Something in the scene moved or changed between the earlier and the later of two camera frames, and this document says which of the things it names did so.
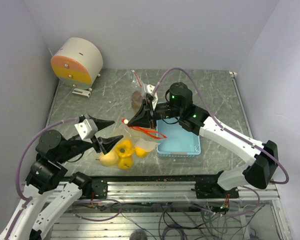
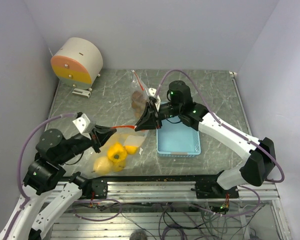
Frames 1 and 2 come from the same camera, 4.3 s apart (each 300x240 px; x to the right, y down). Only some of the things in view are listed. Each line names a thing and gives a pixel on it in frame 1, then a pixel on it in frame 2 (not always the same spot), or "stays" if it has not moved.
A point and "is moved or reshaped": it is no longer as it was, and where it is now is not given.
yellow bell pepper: [125, 149] is moved or reshaped
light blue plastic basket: [179, 142] stays
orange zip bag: [132, 151] is moved or reshaped
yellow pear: [125, 162] to [118, 167]
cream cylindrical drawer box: [78, 62] stays
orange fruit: [141, 152] to [131, 149]
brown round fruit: [136, 96] stays
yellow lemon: [111, 159] to [103, 165]
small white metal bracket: [81, 92] stays
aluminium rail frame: [171, 210] stays
